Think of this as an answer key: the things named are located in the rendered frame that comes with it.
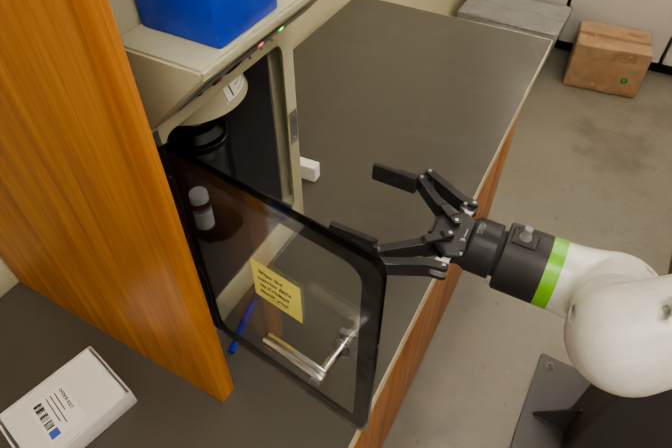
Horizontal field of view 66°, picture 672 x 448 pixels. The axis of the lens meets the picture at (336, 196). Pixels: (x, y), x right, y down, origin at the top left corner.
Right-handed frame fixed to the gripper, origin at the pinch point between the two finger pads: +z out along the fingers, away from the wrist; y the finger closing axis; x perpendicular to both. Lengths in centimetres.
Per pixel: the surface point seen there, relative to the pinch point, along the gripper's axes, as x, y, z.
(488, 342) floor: 123, -64, -25
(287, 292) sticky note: -2.6, 19.7, -0.3
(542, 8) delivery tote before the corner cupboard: 90, -278, 12
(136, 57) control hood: -28.3, 17.8, 15.6
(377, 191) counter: 28.2, -29.3, 9.5
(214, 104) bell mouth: -11.5, 2.8, 21.8
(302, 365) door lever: 1.5, 25.1, -5.3
